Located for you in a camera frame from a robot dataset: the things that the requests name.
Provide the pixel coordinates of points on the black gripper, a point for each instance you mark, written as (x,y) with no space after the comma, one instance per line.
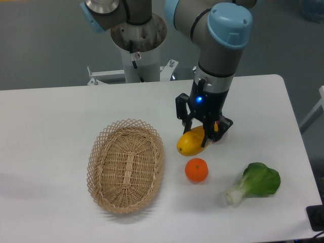
(204,103)

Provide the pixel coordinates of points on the yellow mango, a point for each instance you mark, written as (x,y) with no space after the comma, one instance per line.
(189,144)

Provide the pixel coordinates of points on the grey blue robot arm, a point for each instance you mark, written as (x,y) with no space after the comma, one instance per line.
(220,29)

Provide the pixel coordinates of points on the woven wicker basket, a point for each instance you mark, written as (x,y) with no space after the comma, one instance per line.
(125,166)

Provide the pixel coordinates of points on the orange tangerine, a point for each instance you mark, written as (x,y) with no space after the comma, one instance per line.
(196,170)

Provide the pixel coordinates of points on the green bok choy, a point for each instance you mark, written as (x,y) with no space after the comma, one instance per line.
(257,180)

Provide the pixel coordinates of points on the black device at table edge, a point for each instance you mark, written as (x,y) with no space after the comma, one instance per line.
(315,216)

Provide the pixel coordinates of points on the white frame at right edge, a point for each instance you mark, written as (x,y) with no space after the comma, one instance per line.
(315,112)

